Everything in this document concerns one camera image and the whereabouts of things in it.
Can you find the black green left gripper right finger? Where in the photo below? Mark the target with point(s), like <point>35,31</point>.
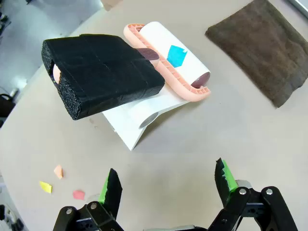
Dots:
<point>226,187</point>

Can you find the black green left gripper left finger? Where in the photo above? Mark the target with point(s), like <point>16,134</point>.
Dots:
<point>113,192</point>

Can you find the brown towel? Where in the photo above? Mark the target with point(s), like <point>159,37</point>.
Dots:
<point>260,48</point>

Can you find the pink paper scrap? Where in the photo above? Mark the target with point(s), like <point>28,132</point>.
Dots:
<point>78,194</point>

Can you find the peach paper scrap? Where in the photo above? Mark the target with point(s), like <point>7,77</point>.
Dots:
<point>58,171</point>

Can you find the yellow paper scrap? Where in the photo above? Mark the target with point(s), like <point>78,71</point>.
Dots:
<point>45,187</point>

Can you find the white folded roller stand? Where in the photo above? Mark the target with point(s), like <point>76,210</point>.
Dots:
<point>127,125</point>

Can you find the blue paper scrap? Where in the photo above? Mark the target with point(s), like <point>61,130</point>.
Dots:
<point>175,56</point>

